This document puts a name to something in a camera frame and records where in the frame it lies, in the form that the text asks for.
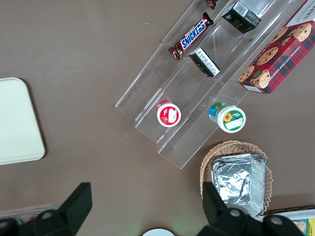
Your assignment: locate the green sunflower lid cup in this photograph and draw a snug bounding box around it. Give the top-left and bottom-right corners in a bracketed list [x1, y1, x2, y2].
[208, 102, 247, 134]

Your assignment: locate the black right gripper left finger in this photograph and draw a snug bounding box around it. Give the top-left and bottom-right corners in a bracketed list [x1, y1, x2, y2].
[19, 182, 93, 236]

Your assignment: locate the red tartan cookie box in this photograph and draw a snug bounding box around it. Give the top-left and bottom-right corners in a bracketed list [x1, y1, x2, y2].
[237, 0, 315, 95]

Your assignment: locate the woven wicker basket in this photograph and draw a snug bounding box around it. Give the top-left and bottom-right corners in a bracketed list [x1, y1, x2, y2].
[199, 140, 274, 217]

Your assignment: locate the cream plastic tray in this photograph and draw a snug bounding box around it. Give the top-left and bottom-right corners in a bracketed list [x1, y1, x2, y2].
[0, 77, 46, 166]

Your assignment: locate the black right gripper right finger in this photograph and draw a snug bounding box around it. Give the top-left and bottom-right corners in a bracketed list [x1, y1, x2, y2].
[197, 181, 250, 236]

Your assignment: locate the Snickers chocolate bar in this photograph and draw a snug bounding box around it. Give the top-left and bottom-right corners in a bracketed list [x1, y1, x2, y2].
[168, 11, 215, 61]

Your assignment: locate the aluminium foil tray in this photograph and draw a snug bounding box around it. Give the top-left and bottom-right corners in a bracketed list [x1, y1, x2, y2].
[211, 152, 267, 218]

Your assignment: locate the black box with white label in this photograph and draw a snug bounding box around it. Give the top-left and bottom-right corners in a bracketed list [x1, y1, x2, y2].
[221, 0, 262, 34]
[189, 47, 221, 78]

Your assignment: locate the clear acrylic tiered shelf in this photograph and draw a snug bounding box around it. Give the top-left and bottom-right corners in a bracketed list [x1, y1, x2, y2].
[114, 0, 309, 170]

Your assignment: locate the yellow snack packet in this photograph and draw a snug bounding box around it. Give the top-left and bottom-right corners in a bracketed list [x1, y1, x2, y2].
[306, 218, 315, 236]

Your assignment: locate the red strawberry yogurt cup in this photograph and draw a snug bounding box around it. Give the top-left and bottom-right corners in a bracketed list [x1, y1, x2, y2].
[156, 99, 182, 128]

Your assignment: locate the white storage bin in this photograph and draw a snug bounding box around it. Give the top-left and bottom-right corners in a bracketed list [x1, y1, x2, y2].
[264, 205, 315, 236]

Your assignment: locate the white round object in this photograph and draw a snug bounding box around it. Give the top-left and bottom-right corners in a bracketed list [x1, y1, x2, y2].
[142, 228, 176, 236]

